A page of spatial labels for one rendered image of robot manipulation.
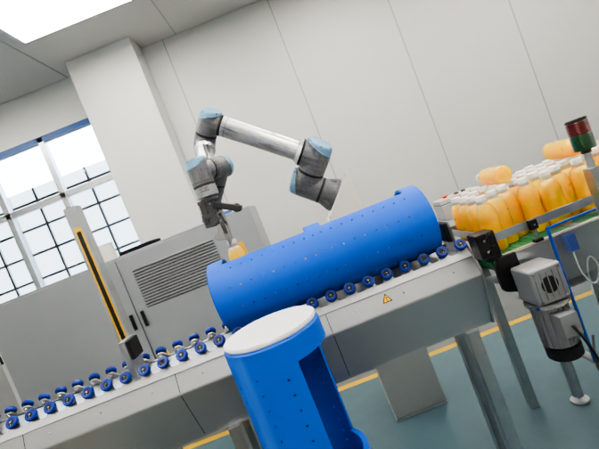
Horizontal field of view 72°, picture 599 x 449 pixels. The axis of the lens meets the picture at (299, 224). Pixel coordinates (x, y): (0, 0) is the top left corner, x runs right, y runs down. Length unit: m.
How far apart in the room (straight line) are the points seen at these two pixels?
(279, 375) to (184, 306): 2.21
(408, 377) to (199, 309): 1.59
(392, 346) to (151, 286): 2.09
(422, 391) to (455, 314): 0.92
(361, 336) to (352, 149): 3.02
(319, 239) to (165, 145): 2.93
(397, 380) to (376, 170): 2.49
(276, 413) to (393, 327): 0.65
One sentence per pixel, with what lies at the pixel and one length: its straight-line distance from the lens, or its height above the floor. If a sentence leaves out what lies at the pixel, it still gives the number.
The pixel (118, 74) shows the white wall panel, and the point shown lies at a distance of 4.53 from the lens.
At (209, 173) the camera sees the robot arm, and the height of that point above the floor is 1.57.
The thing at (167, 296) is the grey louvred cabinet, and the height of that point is 1.04.
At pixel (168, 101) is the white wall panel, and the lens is 4.64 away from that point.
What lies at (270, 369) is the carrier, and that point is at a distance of 1.10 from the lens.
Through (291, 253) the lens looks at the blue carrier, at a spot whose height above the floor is 1.17.
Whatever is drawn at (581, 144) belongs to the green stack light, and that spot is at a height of 1.18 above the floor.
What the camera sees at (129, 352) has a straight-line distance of 1.79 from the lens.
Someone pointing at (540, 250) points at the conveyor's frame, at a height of 0.87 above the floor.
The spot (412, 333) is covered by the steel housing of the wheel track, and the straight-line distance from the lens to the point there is 1.67.
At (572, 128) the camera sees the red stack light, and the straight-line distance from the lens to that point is 1.55.
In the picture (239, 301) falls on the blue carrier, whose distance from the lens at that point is 1.54.
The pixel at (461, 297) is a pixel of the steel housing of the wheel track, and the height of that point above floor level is 0.78.
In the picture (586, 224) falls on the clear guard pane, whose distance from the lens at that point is 1.69.
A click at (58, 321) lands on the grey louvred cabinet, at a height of 1.16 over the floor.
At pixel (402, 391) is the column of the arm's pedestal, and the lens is 2.52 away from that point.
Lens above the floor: 1.33
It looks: 3 degrees down
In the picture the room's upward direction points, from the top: 21 degrees counter-clockwise
